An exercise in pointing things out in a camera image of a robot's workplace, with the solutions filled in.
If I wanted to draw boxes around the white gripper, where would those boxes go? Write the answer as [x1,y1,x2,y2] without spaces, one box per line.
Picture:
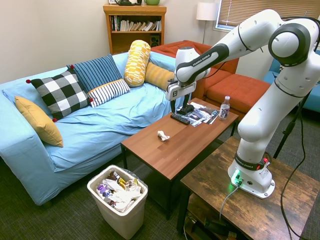
[165,80,197,115]

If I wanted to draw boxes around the white tissue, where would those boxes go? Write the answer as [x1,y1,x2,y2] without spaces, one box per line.
[156,130,171,143]

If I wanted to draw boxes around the white crumpled paper trash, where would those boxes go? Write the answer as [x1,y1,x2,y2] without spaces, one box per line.
[106,178,143,214]

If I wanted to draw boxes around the beige plastic trash bin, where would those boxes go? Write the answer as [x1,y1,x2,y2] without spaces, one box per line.
[86,164,149,240]

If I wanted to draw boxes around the black game controller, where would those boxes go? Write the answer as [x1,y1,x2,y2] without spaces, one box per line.
[176,104,195,116]

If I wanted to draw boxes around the black remote control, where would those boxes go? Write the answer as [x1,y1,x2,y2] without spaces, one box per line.
[170,112,191,126]

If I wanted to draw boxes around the magazine with leader headline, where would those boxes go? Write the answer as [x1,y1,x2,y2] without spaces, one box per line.
[185,100,213,127]

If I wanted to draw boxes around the magazine with business headline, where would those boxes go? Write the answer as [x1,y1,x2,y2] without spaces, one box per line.
[199,106,219,125]

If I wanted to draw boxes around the mustard striped pillow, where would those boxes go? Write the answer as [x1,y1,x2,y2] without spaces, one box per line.
[144,61,176,92]

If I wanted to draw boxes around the wooden coffee table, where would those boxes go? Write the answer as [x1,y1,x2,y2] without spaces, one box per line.
[120,97,240,221]

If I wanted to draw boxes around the clear water bottle purple label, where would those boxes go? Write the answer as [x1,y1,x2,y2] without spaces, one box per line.
[218,95,232,122]

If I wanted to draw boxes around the orange sectional sofa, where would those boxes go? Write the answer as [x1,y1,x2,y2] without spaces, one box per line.
[149,39,272,121]

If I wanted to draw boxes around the yellow white patterned bolster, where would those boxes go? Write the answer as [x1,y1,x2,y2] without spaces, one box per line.
[123,39,152,88]

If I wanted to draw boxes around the small black speaker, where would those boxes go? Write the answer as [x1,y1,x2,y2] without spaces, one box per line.
[149,34,161,47]

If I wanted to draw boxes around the white navy striped pillow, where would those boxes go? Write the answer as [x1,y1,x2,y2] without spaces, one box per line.
[86,78,132,109]

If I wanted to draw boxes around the wooden bookshelf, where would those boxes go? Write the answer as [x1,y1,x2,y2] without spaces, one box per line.
[102,3,168,56]

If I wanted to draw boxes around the light blue sofa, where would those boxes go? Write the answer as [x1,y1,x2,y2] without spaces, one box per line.
[0,51,181,207]

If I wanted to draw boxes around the blue striped pillow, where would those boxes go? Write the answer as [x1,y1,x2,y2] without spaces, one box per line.
[66,54,124,94]

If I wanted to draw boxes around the row of books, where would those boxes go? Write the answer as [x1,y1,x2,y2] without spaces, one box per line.
[110,15,162,32]

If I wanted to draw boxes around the white floor lamp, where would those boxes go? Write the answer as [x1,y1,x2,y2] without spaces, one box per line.
[195,2,217,45]

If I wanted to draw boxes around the wooden window blinds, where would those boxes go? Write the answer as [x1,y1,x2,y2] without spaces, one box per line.
[215,0,320,32]

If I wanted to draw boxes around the purple snack wrapper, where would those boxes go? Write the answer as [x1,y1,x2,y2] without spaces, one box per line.
[97,183,114,199]

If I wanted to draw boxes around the black white checkered pillow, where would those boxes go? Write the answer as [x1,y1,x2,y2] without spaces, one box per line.
[25,65,94,123]

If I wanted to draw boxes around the black power adapter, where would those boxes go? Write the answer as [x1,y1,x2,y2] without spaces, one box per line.
[203,217,229,235]

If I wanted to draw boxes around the rustic wooden side table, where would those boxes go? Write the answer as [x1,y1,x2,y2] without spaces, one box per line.
[176,136,320,240]

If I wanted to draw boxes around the teal chair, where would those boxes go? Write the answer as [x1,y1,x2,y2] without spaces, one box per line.
[263,49,320,114]

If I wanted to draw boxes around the plain mustard yellow pillow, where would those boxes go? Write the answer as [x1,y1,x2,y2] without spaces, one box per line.
[14,95,64,148]

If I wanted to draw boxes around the grey base cable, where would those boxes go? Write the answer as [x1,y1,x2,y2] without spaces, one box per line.
[219,185,241,221]

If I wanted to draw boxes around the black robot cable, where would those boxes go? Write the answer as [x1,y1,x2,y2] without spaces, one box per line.
[279,15,320,240]

